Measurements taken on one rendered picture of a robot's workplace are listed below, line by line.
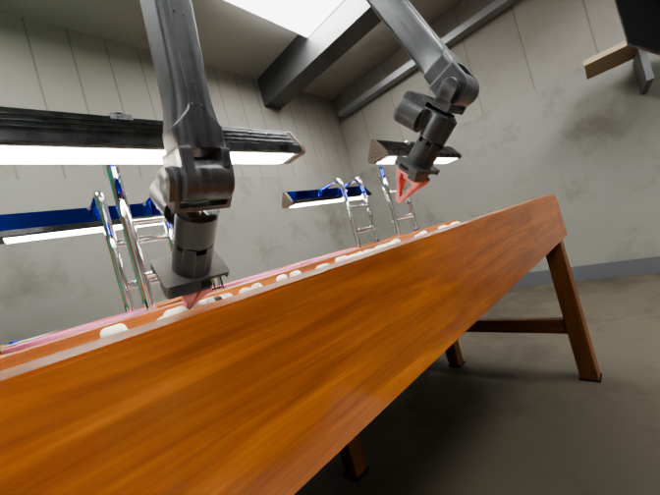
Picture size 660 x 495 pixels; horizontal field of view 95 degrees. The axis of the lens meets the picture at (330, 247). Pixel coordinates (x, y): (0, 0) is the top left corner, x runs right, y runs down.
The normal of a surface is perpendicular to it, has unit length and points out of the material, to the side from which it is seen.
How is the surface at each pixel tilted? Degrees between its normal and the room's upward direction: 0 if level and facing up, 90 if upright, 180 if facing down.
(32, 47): 90
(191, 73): 99
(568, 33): 90
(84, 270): 90
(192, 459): 90
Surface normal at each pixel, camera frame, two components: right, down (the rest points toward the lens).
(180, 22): 0.73, -0.04
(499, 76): -0.66, 0.18
